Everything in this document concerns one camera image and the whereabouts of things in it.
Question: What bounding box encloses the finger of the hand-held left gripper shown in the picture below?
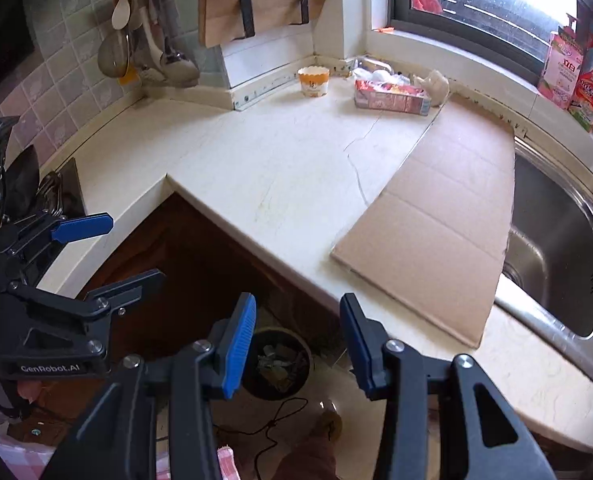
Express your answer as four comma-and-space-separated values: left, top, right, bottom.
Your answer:
0, 211, 114, 273
6, 268, 168, 333

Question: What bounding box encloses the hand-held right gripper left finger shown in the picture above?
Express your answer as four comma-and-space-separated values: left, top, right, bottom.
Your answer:
41, 291, 258, 480

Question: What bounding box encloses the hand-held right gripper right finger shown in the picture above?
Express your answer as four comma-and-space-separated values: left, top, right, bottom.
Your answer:
339, 292, 557, 480

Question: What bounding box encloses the round trash bin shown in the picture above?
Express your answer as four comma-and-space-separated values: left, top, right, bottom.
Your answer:
239, 327, 313, 401

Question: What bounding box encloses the red printed carton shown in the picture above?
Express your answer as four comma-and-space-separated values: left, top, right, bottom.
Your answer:
353, 79, 433, 117

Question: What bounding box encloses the orange and white paper cup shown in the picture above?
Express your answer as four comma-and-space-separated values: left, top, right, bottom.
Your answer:
297, 66, 330, 98

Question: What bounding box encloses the white paper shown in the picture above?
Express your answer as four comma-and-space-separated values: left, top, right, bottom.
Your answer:
413, 70, 449, 107

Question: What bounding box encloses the clear plastic bag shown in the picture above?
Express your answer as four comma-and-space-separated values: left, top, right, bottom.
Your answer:
371, 67, 417, 88

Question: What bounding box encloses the clear plastic bottle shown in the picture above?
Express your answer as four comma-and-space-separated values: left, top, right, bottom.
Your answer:
351, 57, 394, 81

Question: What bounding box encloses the person's left hand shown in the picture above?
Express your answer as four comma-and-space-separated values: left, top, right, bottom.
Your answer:
14, 379, 44, 406

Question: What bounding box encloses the gas stove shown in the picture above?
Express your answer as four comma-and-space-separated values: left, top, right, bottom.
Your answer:
36, 157, 88, 221

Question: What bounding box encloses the black wok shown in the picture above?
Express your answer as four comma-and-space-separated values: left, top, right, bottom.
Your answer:
4, 146, 41, 216

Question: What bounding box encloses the wooden kitchen cabinet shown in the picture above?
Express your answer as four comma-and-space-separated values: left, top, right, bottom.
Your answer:
84, 192, 342, 361

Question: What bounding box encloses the person's pink trouser leg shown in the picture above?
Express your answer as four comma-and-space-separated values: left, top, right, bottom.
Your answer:
259, 430, 338, 480

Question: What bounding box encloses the brown cardboard sheet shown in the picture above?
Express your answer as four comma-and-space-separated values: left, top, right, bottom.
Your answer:
330, 92, 517, 348

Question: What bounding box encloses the metal skimmer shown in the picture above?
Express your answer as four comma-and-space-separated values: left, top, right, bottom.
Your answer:
126, 0, 167, 83

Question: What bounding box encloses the metal strainer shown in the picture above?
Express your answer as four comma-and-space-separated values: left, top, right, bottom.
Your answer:
97, 0, 131, 79

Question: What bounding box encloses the stainless steel sink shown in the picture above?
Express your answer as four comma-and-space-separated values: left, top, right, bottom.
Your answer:
496, 137, 593, 396

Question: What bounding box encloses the beige spoon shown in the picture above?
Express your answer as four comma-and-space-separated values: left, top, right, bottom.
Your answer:
111, 0, 132, 31

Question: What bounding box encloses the black cutting board rack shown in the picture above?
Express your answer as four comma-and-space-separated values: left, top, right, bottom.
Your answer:
234, 0, 311, 41

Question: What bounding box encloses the pink refill pouch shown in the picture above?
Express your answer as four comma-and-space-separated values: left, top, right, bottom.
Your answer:
537, 14, 584, 110

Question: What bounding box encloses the red spray bottle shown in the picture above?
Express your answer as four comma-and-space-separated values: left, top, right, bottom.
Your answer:
567, 34, 593, 132

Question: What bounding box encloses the black cable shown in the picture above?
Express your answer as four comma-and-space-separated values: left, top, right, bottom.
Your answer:
211, 397, 309, 453

